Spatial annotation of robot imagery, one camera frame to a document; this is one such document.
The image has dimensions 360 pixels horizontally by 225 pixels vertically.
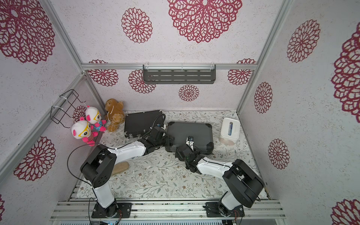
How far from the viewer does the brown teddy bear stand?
1.05m

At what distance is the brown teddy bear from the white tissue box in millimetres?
748

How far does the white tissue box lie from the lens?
3.18 feet
